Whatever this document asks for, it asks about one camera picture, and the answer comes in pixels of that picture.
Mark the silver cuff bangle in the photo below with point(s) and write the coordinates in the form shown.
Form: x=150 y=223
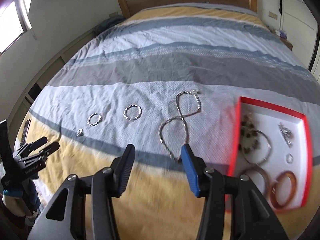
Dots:
x=254 y=146

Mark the window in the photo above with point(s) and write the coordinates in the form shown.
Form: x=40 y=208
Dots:
x=14 y=21

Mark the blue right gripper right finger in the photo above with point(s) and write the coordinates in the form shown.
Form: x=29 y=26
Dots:
x=207 y=183

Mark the dark olive bangle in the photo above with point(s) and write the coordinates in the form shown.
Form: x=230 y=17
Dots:
x=263 y=173

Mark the silver chain cluster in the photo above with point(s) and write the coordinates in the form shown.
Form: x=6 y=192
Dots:
x=287 y=134

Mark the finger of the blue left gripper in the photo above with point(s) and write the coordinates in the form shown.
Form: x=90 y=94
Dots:
x=48 y=149

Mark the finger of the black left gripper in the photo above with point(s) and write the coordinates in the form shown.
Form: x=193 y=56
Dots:
x=30 y=147

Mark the small silver ring band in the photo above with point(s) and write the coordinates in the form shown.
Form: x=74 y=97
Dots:
x=289 y=158

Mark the white wardrobe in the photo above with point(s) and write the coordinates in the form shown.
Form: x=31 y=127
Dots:
x=302 y=32

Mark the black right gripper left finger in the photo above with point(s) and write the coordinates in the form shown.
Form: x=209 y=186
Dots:
x=109 y=183

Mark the dark blanket on shelf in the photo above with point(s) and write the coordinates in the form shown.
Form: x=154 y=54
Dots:
x=108 y=23

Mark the wooden nightstand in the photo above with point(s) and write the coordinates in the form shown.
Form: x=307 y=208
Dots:
x=287 y=43

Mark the low white wall shelf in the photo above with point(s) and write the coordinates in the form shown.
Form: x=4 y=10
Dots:
x=43 y=76

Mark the amber orange bangle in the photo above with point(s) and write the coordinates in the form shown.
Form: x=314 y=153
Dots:
x=273 y=198

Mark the tissue box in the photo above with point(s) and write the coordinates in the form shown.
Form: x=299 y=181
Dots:
x=281 y=33

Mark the red jewelry box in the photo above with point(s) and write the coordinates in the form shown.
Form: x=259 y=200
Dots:
x=265 y=116

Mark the striped bed duvet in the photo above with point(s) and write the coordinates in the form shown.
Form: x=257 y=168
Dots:
x=165 y=77

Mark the wall socket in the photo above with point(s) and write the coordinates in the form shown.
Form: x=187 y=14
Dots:
x=272 y=15

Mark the smartphone with red case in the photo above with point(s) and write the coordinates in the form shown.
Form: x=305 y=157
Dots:
x=25 y=132

